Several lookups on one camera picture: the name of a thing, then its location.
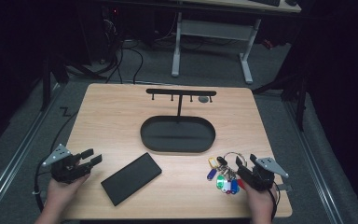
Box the black keyboard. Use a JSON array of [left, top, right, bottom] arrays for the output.
[[250, 0, 282, 7]]

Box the dark computer tower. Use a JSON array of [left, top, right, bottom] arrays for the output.
[[101, 4, 123, 63]]

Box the desk with white legs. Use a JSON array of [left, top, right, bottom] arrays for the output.
[[171, 0, 302, 86]]

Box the left hand-held gripper cable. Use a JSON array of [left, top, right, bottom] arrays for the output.
[[32, 108, 79, 213]]

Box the black floor cable bundle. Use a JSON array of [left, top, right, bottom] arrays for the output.
[[89, 18, 126, 84]]

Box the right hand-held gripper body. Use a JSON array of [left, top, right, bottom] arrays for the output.
[[237, 157, 290, 191]]

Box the right hand-held gripper cable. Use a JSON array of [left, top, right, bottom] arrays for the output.
[[268, 183, 282, 220]]

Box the metal floor rail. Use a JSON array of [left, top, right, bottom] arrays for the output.
[[0, 82, 64, 224], [282, 101, 346, 224]]

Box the black smartphone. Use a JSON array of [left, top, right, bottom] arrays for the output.
[[100, 151, 163, 207]]

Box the black looped floor cable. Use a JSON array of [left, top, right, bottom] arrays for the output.
[[122, 46, 145, 85]]

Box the person's left hand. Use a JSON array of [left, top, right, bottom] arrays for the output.
[[45, 172, 91, 208]]

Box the person's right hand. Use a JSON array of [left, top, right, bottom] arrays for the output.
[[241, 178, 279, 216]]

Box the black metal stand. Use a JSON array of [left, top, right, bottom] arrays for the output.
[[39, 52, 72, 112], [252, 70, 312, 132]]

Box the key ring with coloured tags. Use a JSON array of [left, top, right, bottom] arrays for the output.
[[206, 151, 249, 195]]

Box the small red object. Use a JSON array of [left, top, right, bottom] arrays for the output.
[[261, 38, 275, 50]]

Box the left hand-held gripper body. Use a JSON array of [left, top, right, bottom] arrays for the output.
[[41, 143, 91, 185]]

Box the hand-held gripper cable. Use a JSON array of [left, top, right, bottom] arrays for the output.
[[32, 108, 79, 213], [268, 183, 282, 220]]

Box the black key rack with tray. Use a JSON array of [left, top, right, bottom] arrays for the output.
[[140, 88, 217, 154]]

